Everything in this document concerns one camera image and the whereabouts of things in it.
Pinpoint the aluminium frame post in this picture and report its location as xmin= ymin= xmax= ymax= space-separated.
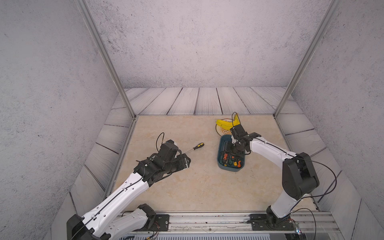
xmin=75 ymin=0 xmax=136 ymax=119
xmin=273 ymin=0 xmax=342 ymax=120

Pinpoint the teal storage box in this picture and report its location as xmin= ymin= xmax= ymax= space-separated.
xmin=217 ymin=135 xmax=246 ymax=172

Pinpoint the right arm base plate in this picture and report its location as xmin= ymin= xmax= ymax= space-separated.
xmin=246 ymin=214 xmax=296 ymax=231

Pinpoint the left aluminium frame post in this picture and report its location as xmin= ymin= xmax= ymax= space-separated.
xmin=75 ymin=0 xmax=136 ymax=119

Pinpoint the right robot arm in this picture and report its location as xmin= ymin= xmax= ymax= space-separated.
xmin=228 ymin=124 xmax=320 ymax=229

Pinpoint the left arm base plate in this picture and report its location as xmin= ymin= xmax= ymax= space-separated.
xmin=138 ymin=214 xmax=170 ymax=232

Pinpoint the round patterned plate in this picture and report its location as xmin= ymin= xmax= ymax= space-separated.
xmin=216 ymin=119 xmax=231 ymax=136

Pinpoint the black yellow small screwdriver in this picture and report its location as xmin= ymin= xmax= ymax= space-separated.
xmin=185 ymin=143 xmax=205 ymax=154

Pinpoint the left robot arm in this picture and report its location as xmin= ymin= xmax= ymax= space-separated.
xmin=67 ymin=140 xmax=191 ymax=240

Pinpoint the right aluminium frame post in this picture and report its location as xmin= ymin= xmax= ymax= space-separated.
xmin=273 ymin=0 xmax=342 ymax=120

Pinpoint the yellow banana bunch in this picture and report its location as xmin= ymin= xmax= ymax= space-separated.
xmin=216 ymin=112 xmax=241 ymax=131

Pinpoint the aluminium front rail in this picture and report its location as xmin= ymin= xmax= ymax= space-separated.
xmin=78 ymin=210 xmax=346 ymax=240

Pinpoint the large green black screwdriver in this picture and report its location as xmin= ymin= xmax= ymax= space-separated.
xmin=220 ymin=142 xmax=228 ymax=166

